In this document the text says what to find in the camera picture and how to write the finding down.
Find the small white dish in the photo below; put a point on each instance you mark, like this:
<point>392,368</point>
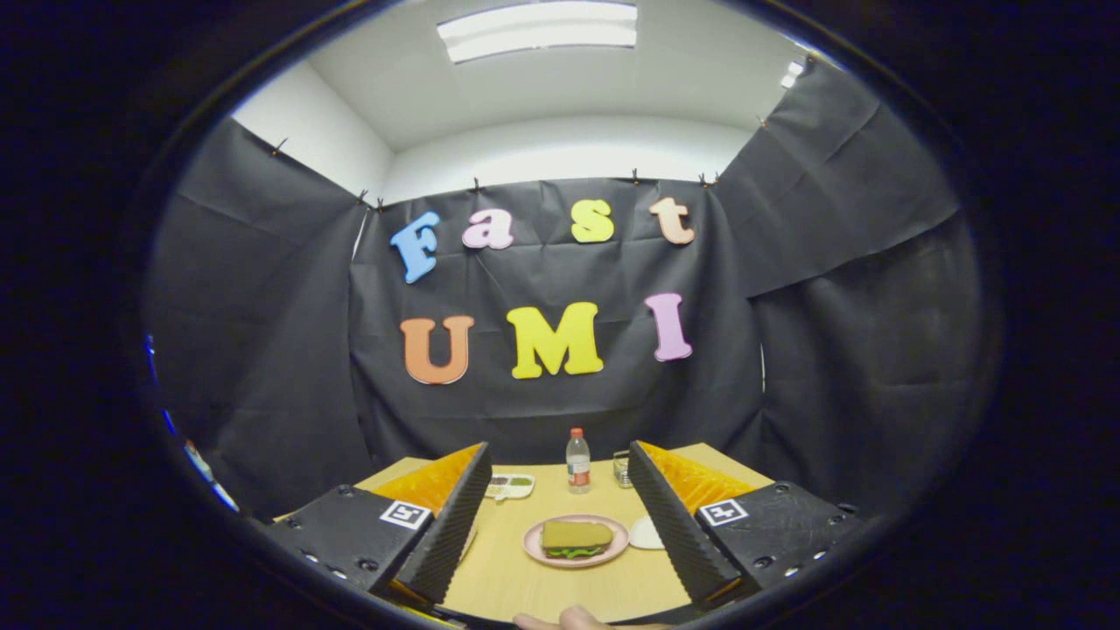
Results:
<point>646,534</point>

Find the black backdrop cloth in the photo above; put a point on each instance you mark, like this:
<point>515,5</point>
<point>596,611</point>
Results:
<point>569,411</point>

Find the green lettuce leaf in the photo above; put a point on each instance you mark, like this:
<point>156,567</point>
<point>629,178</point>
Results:
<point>573,553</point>

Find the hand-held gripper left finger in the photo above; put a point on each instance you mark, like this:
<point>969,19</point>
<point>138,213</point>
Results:
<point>451,534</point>

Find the clear water bottle red cap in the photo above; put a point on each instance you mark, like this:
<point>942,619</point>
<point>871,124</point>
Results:
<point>577,472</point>

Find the white divided tray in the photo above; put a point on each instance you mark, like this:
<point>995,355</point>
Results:
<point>516,492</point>

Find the ceiling light panel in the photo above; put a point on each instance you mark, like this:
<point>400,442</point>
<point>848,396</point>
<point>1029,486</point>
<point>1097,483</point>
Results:
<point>538,31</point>

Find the pink plate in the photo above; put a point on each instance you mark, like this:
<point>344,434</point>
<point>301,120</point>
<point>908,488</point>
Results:
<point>619,539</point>

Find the white and red object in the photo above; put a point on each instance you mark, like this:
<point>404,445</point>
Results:
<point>197,459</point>

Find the brown toasted bread slice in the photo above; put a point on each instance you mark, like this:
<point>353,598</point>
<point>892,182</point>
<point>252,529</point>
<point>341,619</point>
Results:
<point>573,534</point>

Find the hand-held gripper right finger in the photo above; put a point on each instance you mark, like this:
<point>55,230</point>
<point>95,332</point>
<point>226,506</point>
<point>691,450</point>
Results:
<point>678,534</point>

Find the metal mesh utensil holder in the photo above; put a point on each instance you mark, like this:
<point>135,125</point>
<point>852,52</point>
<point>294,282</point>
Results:
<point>621,472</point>

